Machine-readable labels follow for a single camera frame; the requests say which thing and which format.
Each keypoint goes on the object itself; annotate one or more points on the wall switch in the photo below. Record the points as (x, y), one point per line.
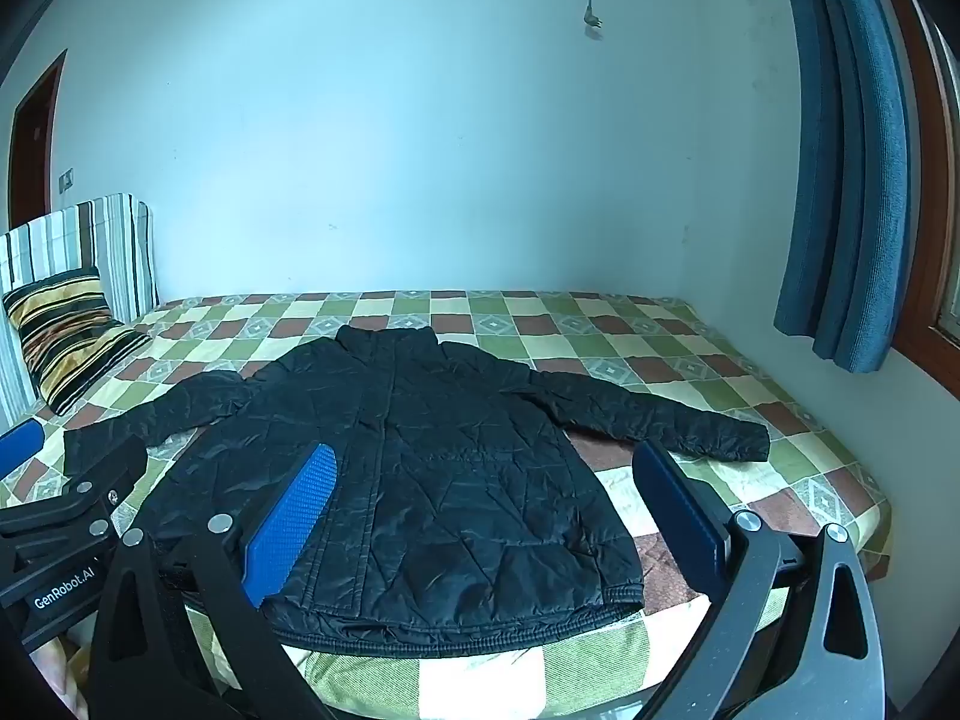
(67, 180)

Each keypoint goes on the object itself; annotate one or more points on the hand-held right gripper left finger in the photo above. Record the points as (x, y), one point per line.
(294, 521)

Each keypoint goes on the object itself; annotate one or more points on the blue curtain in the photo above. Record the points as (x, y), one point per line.
(847, 165)

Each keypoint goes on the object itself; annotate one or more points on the brown wooden window frame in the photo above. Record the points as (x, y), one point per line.
(930, 240)

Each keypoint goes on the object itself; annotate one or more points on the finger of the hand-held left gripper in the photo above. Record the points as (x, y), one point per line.
(16, 448)
(105, 469)

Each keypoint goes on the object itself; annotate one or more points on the bed with checkered sheet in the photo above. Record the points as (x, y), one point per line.
(675, 360)

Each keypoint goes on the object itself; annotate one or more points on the black puffer jacket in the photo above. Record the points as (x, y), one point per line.
(450, 480)

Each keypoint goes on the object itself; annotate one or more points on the yellow black striped pillow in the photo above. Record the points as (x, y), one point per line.
(71, 330)

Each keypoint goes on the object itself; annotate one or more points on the brown wooden door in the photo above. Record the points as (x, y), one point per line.
(34, 157)

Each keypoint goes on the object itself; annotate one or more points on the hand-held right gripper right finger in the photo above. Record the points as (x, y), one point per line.
(679, 521)

